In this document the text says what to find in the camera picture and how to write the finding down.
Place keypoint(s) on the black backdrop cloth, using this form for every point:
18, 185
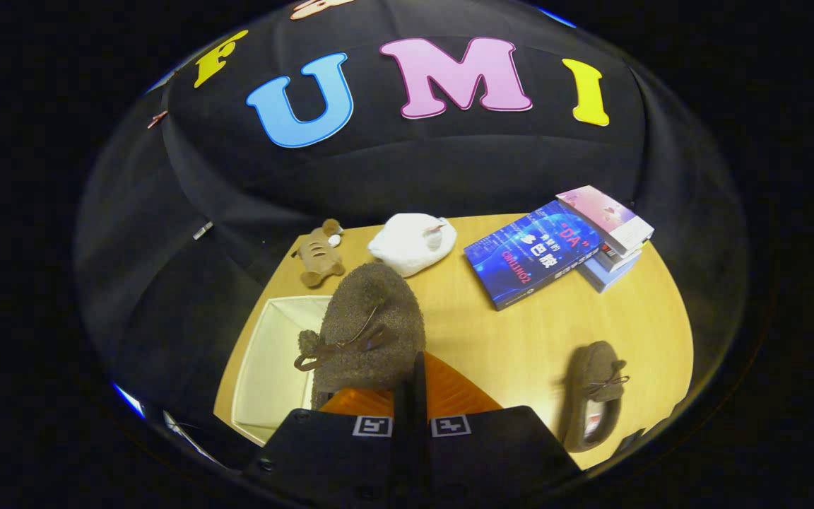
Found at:
407, 170

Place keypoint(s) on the brown striped plush toy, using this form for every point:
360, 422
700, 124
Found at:
319, 254

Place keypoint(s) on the white plush toy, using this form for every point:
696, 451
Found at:
410, 244

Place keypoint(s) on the blue cover book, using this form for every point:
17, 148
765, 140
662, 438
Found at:
527, 258

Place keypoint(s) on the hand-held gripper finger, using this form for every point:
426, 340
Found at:
421, 438
403, 452

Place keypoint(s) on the cream fabric storage box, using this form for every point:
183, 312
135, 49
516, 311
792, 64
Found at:
269, 367

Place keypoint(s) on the dark spine book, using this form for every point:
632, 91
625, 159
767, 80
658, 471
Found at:
619, 256

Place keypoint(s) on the brown fuzzy shoe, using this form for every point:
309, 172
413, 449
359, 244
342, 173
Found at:
372, 311
594, 403

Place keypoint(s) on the pink and white book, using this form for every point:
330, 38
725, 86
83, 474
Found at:
605, 215

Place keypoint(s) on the light blue book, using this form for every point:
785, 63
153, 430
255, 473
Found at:
608, 276

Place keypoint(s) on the white clip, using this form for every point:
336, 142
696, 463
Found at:
203, 230

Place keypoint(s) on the red clip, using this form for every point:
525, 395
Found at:
157, 119

